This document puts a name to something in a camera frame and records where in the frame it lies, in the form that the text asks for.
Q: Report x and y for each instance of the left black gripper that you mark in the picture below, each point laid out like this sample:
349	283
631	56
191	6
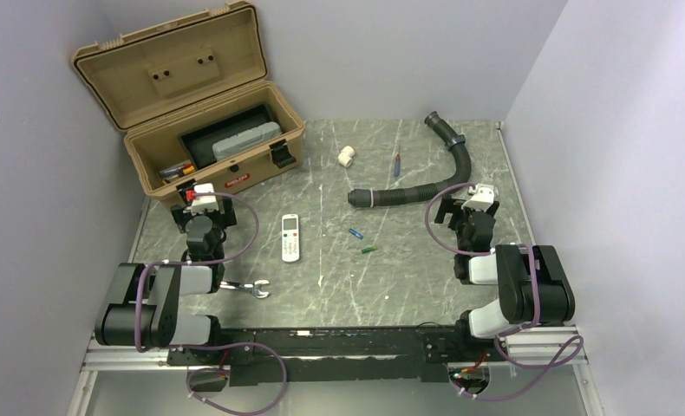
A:
225	219

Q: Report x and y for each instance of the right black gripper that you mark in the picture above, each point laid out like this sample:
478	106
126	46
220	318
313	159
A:
453	206

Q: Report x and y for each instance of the white remote control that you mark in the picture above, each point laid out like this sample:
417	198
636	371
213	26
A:
290	238

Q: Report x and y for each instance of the blue battery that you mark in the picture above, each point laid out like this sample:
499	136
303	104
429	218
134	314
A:
356	234

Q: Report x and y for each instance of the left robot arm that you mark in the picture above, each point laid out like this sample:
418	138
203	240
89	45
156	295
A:
148	300

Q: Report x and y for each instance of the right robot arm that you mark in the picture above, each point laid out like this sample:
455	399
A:
531	282

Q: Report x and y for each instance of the orange black tool in toolbox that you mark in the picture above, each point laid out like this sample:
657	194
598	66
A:
177	171

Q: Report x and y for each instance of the silver open-end wrench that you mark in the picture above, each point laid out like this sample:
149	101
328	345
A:
255	289

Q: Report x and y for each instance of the black tray in toolbox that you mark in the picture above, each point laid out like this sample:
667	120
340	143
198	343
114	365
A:
198	142

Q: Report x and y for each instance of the grey plastic case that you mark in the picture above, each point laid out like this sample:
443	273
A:
242	142

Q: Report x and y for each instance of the white pipe fitting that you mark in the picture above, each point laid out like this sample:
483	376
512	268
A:
346	156

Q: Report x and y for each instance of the tan plastic toolbox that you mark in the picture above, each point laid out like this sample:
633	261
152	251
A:
161	83

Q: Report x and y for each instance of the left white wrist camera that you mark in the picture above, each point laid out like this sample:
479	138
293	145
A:
201	199

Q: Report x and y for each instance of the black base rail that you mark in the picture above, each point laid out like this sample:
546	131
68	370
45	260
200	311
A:
423	352

